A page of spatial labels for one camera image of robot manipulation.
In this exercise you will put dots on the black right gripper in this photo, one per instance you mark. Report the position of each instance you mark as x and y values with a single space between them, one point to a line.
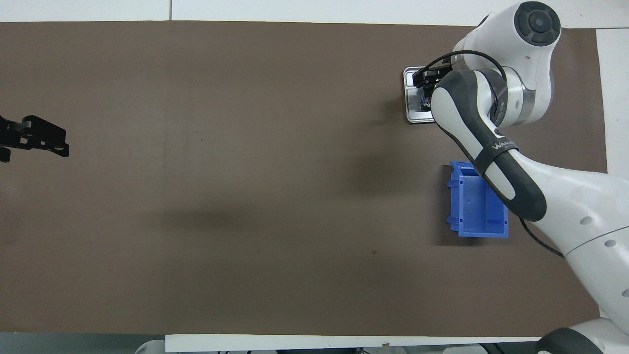
430 76

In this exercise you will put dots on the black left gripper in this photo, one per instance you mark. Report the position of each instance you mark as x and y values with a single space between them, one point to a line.
7 129

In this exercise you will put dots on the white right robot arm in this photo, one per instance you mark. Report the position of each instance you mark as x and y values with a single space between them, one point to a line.
565 196

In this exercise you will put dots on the silver metal tray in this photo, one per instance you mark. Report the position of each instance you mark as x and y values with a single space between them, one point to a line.
415 110

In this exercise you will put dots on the blue plastic bin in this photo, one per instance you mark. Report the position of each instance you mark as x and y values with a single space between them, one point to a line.
471 211

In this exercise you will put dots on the brown table mat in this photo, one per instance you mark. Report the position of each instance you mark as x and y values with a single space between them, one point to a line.
245 172

